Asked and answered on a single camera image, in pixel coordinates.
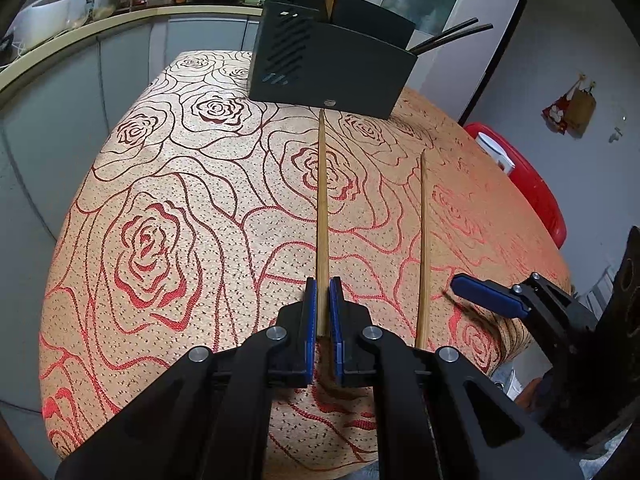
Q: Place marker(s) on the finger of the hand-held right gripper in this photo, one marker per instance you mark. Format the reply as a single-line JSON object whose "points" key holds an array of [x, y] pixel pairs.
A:
{"points": [[487, 296]]}

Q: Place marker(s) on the brown hanging bag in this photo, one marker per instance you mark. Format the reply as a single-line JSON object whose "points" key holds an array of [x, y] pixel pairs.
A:
{"points": [[581, 107]]}

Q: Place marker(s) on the black utensil holder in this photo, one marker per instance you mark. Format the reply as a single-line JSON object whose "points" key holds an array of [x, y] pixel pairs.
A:
{"points": [[330, 70]]}

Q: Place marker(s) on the black chopstick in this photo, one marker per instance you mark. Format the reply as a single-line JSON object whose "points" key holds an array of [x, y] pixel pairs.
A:
{"points": [[460, 37], [450, 32]]}

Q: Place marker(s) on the black door frame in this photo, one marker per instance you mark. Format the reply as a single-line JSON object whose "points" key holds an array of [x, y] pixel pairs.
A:
{"points": [[495, 60]]}

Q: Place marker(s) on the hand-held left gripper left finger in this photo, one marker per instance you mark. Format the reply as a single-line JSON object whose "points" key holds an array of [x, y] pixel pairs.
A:
{"points": [[310, 330]]}

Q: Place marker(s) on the rose pattern tablecloth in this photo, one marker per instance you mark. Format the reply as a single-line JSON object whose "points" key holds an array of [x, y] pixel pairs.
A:
{"points": [[200, 210]]}

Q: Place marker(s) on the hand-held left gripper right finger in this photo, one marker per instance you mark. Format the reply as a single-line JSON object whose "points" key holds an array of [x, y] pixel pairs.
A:
{"points": [[336, 330]]}

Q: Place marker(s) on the white rice cooker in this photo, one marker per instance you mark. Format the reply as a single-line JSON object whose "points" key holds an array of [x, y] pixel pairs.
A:
{"points": [[42, 17]]}

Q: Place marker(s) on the grey lower kitchen cabinets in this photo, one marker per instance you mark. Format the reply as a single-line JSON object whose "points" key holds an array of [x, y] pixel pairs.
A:
{"points": [[75, 85]]}

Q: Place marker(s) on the red plastic chair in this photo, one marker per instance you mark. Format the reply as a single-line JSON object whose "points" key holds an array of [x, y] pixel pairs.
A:
{"points": [[540, 190]]}

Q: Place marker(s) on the white electric kettle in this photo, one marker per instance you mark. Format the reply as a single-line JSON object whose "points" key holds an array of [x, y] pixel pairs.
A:
{"points": [[492, 150]]}

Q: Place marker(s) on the glass jar with black lid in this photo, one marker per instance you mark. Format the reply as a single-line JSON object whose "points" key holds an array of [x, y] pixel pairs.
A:
{"points": [[91, 5]]}

